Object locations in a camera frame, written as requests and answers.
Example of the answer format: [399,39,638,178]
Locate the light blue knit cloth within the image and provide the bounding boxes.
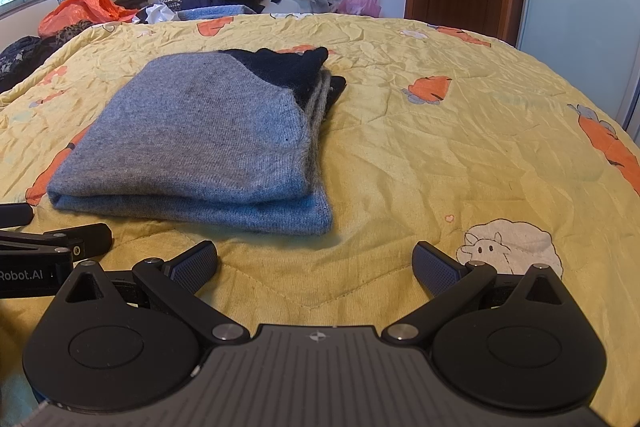
[177,4,259,22]

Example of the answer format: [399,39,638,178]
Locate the orange plastic bag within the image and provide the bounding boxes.
[37,0,139,39]

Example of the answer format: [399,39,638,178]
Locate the pale blue wardrobe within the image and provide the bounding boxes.
[515,0,640,134]

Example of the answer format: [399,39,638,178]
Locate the yellow printed blanket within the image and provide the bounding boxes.
[0,13,640,427]

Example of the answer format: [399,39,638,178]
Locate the white and dark crumpled cloth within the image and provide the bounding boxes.
[132,0,187,26]

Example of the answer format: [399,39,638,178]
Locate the grey sweater with navy sleeves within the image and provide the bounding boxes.
[47,47,349,238]

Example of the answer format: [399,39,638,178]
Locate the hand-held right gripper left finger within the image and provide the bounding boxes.
[65,240,251,348]

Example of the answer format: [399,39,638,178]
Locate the pink plastic bag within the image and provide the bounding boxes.
[336,0,384,18]

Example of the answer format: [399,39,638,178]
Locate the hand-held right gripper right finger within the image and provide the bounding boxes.
[381,240,569,349]

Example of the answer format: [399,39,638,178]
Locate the dark patterned clothes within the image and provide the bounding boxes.
[0,21,94,94]

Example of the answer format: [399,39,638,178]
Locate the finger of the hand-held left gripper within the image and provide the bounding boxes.
[0,203,35,229]
[0,223,114,259]

